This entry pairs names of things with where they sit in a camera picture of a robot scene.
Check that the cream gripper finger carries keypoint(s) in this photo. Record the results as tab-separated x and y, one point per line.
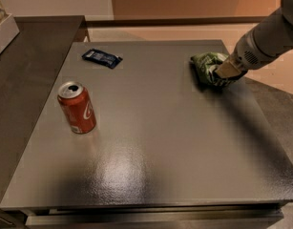
231	67

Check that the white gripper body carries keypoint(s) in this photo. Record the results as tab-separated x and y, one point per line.
245	55

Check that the green jalapeno chip bag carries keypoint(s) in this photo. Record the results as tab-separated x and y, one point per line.
206	65

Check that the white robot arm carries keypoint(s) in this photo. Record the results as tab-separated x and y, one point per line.
271	38

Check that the blue rxbar blueberry wrapper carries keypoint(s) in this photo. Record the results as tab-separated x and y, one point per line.
102	58

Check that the red coca-cola can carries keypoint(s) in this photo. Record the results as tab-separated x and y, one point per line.
76	105

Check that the dark side table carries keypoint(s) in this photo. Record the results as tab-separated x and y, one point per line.
28	69

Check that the white box with snacks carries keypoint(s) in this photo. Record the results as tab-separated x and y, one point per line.
8	28

